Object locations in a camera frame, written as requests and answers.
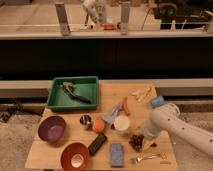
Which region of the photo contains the dark red grape bunch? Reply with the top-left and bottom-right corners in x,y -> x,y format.
129,134 -> 157,152

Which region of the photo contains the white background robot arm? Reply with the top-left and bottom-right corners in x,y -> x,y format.
82,0 -> 101,30

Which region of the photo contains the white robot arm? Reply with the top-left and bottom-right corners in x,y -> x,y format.
140,96 -> 213,157

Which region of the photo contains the red bowl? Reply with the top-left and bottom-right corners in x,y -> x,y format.
60,143 -> 89,171

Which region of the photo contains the purple bowl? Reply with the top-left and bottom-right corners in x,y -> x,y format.
38,116 -> 66,143

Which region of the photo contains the silver fork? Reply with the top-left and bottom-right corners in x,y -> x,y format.
130,154 -> 167,164

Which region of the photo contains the white cup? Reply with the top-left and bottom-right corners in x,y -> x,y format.
114,116 -> 130,134

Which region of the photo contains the blue sponge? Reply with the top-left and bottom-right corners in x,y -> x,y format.
110,143 -> 124,167

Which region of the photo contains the orange red carrot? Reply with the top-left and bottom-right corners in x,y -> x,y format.
123,97 -> 130,116

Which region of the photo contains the grey blue spatula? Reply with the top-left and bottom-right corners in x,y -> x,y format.
102,103 -> 122,125

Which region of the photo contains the black rectangular block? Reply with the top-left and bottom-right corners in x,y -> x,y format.
88,134 -> 107,156

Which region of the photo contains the pale wooden utensil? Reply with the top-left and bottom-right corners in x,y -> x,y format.
131,87 -> 152,102

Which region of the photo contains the orange ball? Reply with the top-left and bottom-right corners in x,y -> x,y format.
92,119 -> 105,133

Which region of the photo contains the green plastic tray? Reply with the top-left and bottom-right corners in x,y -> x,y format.
46,76 -> 99,111

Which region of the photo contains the dark metal tool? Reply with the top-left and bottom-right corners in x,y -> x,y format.
62,82 -> 91,104

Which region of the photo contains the red background object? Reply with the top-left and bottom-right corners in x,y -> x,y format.
103,23 -> 117,31

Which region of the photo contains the grey metal post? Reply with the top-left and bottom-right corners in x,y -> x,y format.
120,1 -> 130,35
55,2 -> 70,36

